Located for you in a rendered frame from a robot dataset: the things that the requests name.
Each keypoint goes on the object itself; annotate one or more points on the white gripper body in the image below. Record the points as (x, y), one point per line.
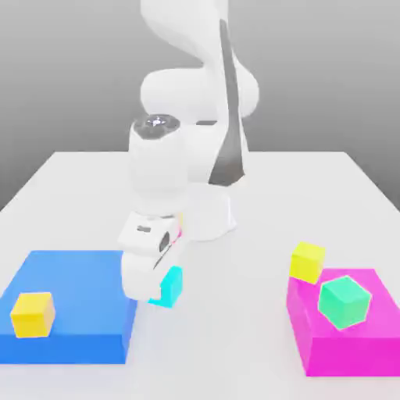
(140, 278)

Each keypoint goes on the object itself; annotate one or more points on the small lemon yellow cube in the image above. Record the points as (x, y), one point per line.
(306, 262)

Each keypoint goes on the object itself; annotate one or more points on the small cyan cube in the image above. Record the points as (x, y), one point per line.
(172, 287)

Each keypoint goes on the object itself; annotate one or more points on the large magenta box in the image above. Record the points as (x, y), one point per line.
(350, 353)

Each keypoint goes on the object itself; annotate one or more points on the large blue box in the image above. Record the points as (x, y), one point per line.
(81, 300)

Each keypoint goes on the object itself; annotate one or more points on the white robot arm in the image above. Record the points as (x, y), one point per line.
(162, 175)

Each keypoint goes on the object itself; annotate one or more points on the small golden yellow cube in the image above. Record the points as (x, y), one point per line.
(31, 315)

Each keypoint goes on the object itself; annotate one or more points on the small green cube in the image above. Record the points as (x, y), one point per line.
(343, 301)

